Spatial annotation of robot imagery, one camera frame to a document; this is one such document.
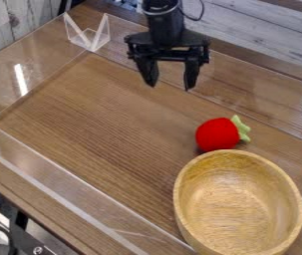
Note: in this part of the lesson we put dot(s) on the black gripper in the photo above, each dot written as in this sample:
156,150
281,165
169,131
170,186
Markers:
168,42

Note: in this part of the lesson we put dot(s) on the wooden oval bowl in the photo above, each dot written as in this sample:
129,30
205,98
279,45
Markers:
237,205

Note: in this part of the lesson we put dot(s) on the clear acrylic front wall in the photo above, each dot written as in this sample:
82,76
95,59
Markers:
93,222

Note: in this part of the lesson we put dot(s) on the red plush strawberry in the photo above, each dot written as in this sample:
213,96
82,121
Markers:
221,133

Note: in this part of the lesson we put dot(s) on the clear acrylic corner bracket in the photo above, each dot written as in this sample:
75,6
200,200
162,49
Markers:
89,38

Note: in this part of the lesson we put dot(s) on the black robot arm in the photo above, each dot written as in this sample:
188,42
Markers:
160,7

